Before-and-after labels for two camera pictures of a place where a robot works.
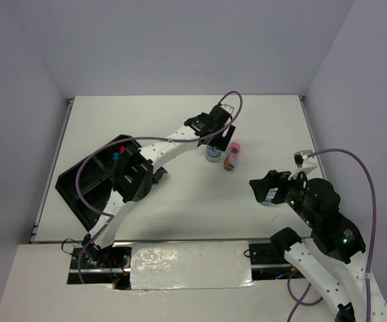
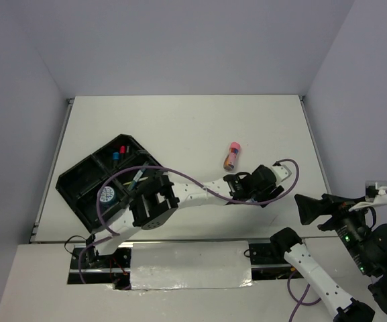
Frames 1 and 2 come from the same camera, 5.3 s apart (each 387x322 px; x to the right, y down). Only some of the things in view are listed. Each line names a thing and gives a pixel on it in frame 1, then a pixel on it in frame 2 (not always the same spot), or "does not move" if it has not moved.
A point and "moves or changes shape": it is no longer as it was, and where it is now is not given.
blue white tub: (269, 197) moves or changes shape
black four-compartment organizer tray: (86, 188) does not move
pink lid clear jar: (231, 158) does not move
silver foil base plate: (192, 265) does not move
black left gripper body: (220, 142) to (266, 193)
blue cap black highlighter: (115, 158) does not move
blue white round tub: (212, 155) to (107, 198)
